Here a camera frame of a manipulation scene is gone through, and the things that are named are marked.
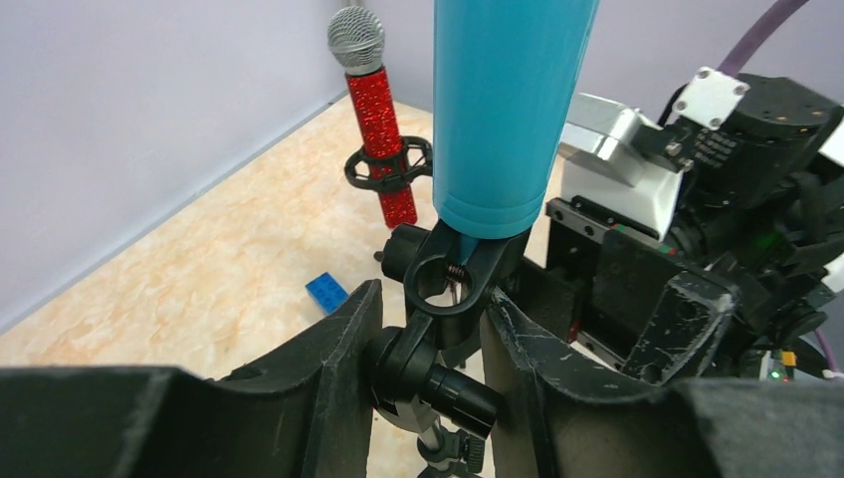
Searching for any red glitter microphone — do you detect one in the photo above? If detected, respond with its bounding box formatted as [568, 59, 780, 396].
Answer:
[326, 5, 420, 230]

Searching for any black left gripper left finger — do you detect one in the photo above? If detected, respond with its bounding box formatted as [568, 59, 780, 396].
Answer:
[1, 280, 383, 477]

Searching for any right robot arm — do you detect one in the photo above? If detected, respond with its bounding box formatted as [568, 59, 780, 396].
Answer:
[505, 68, 843, 384]

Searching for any black tripod stand with clip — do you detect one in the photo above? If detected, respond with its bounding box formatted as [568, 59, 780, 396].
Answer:
[364, 221, 530, 477]

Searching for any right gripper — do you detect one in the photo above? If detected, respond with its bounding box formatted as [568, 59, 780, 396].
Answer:
[503, 199, 738, 384]

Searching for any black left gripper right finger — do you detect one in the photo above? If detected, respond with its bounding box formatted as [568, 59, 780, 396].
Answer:
[481, 292, 843, 477]

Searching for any black tripod stand with shockmount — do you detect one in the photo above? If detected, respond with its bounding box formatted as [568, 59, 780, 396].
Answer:
[343, 135, 434, 230]

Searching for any teal microphone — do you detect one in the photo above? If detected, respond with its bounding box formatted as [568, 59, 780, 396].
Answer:
[433, 0, 598, 261]

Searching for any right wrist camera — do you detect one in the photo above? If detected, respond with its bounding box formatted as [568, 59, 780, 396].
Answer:
[558, 66, 753, 242]

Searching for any toy brick car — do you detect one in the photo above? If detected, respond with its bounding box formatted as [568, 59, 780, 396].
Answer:
[305, 272, 348, 315]

